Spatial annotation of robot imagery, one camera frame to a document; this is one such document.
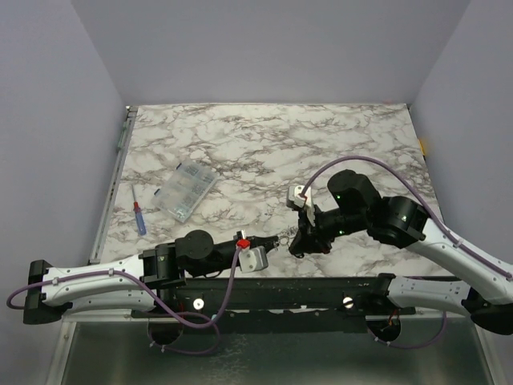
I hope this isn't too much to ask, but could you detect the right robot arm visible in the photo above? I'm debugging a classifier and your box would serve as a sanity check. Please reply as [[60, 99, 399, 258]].
[[286, 170, 512, 335]]

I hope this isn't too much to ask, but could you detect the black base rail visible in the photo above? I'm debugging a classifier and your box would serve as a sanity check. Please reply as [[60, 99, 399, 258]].
[[147, 274, 426, 336]]

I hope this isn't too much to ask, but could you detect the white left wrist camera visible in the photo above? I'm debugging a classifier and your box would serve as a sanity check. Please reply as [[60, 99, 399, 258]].
[[238, 246, 269, 274]]

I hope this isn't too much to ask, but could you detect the clear plastic screw box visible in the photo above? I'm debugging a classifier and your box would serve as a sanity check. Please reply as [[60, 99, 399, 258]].
[[151, 158, 220, 223]]

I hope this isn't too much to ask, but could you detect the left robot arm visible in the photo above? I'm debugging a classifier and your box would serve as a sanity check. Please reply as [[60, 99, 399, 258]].
[[19, 230, 279, 325]]

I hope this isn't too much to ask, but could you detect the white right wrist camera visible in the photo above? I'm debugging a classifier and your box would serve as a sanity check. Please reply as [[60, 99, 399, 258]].
[[286, 185, 315, 225]]

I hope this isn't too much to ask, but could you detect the blue red screwdriver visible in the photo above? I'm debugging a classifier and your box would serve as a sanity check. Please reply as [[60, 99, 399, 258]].
[[131, 184, 147, 236]]

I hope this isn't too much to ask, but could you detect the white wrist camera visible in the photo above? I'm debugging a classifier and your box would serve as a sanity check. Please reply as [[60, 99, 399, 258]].
[[286, 185, 315, 225], [238, 246, 269, 274]]

